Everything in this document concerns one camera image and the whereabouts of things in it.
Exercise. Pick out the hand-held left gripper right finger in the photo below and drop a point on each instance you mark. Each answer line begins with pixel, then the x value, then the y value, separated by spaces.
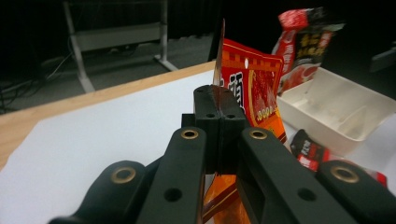
pixel 230 124

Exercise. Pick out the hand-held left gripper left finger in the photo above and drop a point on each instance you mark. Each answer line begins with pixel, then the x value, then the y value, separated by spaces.
pixel 207 105

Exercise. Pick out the large orange packet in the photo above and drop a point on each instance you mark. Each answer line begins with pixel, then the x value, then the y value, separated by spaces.
pixel 261 81

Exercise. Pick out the small red and black packet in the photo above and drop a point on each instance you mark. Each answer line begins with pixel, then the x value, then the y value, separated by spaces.
pixel 311 152

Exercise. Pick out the white divided container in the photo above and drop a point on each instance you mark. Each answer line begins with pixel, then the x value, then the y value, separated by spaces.
pixel 339 115

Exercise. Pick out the white table mat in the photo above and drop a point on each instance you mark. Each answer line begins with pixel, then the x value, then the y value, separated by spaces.
pixel 93 140

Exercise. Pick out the white metal stand frame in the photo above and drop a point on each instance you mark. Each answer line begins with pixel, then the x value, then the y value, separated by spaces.
pixel 118 35

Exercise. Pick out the aluminium floor rail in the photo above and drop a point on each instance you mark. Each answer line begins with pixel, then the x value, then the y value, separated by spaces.
pixel 384 59

